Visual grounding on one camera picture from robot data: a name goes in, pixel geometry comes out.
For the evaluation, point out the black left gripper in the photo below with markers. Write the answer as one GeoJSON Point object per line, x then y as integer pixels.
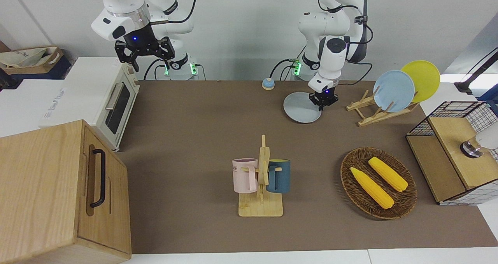
{"type": "Point", "coordinates": [325, 97]}

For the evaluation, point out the brown wicker basket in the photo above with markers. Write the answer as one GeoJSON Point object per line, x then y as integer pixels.
{"type": "Point", "coordinates": [358, 194]}

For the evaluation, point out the light blue plate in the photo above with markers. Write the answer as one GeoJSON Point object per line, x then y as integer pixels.
{"type": "Point", "coordinates": [395, 91]}

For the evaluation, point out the cardboard box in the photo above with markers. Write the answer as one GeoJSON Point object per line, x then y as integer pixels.
{"type": "Point", "coordinates": [50, 63]}

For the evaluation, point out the white side cabinet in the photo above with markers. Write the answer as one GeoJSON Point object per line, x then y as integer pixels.
{"type": "Point", "coordinates": [23, 100]}

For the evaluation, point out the white toaster oven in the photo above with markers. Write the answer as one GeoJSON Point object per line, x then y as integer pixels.
{"type": "Point", "coordinates": [116, 104]}

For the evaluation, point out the gray plate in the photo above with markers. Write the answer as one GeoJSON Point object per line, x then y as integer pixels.
{"type": "Point", "coordinates": [299, 108]}

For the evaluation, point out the dark teal mug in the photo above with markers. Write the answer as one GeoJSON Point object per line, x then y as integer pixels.
{"type": "Point", "coordinates": [281, 178]}

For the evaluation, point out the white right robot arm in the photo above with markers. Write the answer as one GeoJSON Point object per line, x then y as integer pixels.
{"type": "Point", "coordinates": [124, 3]}

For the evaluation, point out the pink mug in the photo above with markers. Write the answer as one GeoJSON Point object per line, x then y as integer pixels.
{"type": "Point", "coordinates": [244, 176]}

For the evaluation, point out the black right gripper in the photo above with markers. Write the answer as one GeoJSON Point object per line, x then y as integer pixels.
{"type": "Point", "coordinates": [142, 40]}

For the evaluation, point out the yellow corn cob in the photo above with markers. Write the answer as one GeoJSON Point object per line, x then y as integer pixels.
{"type": "Point", "coordinates": [371, 188]}
{"type": "Point", "coordinates": [389, 174]}

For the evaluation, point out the brown table mat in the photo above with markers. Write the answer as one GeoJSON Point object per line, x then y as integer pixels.
{"type": "Point", "coordinates": [194, 139]}

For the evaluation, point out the yellow plate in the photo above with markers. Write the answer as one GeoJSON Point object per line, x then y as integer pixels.
{"type": "Point", "coordinates": [426, 77]}

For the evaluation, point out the white cloth bag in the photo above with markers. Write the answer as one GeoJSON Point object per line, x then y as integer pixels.
{"type": "Point", "coordinates": [27, 56]}

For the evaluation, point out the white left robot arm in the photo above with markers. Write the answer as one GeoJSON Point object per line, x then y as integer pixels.
{"type": "Point", "coordinates": [334, 50]}

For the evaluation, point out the blue service bell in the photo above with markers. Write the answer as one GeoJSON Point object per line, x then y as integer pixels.
{"type": "Point", "coordinates": [268, 84]}

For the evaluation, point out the wooden mug tree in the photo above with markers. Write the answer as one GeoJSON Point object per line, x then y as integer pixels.
{"type": "Point", "coordinates": [260, 209]}

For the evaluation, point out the wooden plate rack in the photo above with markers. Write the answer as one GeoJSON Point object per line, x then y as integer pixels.
{"type": "Point", "coordinates": [373, 116]}

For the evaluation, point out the wooden bread box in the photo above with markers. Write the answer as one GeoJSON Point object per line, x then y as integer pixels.
{"type": "Point", "coordinates": [42, 194]}

